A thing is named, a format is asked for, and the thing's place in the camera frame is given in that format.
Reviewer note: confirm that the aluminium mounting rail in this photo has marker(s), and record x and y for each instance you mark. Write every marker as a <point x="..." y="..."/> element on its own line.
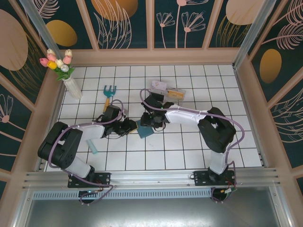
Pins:
<point x="151" y="177"/>

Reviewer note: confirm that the artificial tulip bouquet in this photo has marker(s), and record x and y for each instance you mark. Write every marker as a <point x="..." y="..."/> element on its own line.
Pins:
<point x="58" y="65"/>

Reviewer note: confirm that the white ribbed vase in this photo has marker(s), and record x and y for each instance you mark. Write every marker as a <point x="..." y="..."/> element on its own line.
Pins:
<point x="73" y="89"/>

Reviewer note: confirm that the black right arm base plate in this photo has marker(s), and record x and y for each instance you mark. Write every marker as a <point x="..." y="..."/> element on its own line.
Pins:
<point x="201" y="178"/>

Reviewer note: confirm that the teal leather card holder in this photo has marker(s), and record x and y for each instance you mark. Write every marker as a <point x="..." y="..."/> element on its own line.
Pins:
<point x="145" y="133"/>

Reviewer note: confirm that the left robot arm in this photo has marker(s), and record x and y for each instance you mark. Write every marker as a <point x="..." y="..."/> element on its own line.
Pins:
<point x="87" y="131"/>

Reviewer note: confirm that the white floral print card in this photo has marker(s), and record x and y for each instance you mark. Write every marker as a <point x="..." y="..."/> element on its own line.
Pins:
<point x="159" y="86"/>

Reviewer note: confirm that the light teal plastic tool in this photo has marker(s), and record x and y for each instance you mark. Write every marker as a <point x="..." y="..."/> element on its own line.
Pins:
<point x="92" y="147"/>

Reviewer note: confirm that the aluminium frame post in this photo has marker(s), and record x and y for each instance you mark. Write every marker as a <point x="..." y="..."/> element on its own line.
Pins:
<point x="39" y="23"/>
<point x="251" y="35"/>

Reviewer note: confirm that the orange card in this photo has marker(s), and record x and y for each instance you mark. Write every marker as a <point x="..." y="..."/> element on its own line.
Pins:
<point x="176" y="94"/>

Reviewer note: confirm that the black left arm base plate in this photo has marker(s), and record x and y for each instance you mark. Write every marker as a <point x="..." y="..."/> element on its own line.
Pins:
<point x="101" y="178"/>

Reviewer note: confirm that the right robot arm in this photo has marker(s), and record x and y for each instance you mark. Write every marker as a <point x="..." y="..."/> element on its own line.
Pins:
<point x="184" y="116"/>

